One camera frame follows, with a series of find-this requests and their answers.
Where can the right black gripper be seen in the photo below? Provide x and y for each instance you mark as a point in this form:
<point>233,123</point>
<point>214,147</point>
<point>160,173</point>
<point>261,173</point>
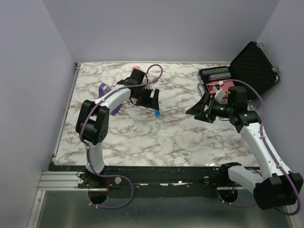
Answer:
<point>198,108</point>

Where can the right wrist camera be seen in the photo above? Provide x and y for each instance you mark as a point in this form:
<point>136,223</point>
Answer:
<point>220,93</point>

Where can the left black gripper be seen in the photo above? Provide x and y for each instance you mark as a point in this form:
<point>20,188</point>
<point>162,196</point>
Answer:
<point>150,102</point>

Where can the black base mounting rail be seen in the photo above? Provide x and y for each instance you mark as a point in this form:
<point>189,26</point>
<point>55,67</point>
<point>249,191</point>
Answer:
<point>153,182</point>

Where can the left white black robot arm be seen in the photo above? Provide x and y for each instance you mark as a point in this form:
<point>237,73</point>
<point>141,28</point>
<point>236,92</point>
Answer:
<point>93,120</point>

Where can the blue key tag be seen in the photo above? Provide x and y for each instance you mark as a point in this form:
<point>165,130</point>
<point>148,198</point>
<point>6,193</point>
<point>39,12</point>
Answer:
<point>158,114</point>

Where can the pink metronome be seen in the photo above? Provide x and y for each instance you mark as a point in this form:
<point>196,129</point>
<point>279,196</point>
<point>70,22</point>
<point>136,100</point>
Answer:
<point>135,68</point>

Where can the purple metronome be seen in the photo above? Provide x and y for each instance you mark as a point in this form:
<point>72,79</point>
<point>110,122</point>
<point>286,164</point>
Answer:
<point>103,90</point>

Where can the aluminium frame extrusion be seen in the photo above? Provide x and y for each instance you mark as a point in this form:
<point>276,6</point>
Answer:
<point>51,181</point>

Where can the grey purple chip stack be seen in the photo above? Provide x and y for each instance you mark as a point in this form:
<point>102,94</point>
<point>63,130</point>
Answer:
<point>217,77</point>

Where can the black poker chip case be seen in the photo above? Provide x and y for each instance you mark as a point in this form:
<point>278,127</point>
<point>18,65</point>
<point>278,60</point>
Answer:
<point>250,66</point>

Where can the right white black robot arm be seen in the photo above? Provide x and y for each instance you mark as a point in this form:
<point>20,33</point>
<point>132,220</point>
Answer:
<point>277,186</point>

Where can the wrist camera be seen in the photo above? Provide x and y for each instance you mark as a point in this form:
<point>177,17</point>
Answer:
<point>149,83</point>
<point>220,93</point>

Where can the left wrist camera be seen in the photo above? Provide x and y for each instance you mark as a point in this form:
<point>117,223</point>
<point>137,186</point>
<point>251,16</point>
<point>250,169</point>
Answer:
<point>149,83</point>

